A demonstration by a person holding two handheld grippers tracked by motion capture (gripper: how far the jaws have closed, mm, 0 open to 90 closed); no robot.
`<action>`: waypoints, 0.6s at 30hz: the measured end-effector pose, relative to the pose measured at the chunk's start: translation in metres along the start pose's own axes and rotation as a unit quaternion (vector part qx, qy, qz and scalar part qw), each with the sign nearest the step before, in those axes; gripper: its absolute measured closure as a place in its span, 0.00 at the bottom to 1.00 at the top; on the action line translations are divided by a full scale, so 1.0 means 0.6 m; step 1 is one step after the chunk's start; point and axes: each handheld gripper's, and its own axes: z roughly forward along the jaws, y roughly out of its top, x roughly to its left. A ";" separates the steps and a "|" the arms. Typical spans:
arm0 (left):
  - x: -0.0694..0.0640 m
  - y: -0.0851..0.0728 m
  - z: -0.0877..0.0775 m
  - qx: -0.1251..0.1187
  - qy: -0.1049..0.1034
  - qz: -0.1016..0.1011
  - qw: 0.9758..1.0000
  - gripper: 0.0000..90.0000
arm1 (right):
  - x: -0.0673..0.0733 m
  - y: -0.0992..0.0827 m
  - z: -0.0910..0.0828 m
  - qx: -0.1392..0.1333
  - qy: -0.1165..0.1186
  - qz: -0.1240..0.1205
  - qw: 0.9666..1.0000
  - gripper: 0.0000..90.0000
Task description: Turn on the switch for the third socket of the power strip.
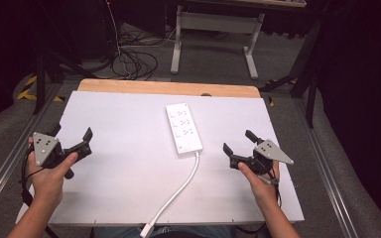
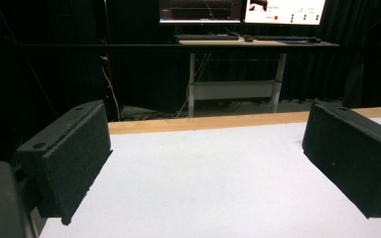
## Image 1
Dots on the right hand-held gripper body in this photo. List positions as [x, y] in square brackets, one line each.
[267, 153]

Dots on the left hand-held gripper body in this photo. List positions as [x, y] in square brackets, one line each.
[46, 148]

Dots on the white power strip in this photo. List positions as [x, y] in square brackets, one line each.
[183, 128]

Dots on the white plug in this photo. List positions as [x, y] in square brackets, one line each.
[146, 230]

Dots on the person's left hand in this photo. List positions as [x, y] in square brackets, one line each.
[48, 180]

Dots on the person's right hand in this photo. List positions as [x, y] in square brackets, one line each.
[261, 190]

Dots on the small yellow floor tape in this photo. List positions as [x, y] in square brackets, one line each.
[271, 101]

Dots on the yellow black floor tape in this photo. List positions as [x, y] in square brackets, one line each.
[26, 93]

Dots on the white board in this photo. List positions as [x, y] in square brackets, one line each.
[129, 158]

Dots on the black metal stand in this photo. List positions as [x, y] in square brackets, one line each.
[311, 82]
[40, 66]

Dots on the wooden table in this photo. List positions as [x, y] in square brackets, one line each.
[165, 88]

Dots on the metal floor rail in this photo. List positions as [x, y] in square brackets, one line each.
[327, 178]
[10, 162]

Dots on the white metal desk frame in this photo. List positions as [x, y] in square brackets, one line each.
[178, 43]

